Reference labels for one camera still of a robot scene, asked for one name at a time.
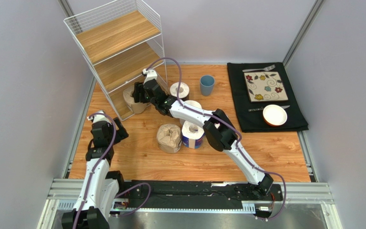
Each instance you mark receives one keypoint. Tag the white wire wooden shelf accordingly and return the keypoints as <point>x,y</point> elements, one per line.
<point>118,40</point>

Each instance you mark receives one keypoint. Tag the brown paper roll front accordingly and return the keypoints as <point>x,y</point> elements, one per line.
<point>169,138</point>

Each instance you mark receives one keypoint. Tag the white orange bowl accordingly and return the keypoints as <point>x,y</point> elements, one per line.
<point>274,115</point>

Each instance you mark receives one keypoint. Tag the black wrapped paper roll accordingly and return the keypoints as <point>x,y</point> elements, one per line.
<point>183,90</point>

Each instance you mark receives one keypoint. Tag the blue plastic cup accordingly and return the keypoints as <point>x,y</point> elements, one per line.
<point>207,83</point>

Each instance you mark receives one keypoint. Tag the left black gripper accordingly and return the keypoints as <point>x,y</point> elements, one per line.
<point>121,134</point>

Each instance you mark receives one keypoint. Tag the brown paper roll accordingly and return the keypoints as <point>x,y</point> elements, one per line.
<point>136,108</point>
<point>169,138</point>

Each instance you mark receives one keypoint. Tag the silver knife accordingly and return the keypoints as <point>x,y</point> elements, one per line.
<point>262,108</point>

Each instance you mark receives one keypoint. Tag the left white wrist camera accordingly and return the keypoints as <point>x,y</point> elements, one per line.
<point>97,117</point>

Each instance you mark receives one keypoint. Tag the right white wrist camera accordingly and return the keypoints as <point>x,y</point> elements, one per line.
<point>149,74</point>

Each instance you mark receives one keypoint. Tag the plain white paper roll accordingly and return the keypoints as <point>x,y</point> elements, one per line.
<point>192,103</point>

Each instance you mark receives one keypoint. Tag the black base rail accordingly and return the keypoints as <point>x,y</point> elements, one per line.
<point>191,195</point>

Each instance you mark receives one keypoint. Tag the silver fork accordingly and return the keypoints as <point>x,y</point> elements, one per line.
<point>268,68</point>

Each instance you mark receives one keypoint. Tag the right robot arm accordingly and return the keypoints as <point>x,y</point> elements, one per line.
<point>218,129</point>

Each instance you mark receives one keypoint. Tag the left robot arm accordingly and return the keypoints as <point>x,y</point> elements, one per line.
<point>100,186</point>

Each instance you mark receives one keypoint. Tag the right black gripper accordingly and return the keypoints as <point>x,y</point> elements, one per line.
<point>140,92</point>

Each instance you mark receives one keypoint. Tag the blue white wrapped roll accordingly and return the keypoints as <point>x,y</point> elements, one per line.
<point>192,135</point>

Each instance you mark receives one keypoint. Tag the floral square plate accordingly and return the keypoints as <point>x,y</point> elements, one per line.
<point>265,87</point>

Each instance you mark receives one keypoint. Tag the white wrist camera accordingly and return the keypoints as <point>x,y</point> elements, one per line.
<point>97,117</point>
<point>149,74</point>

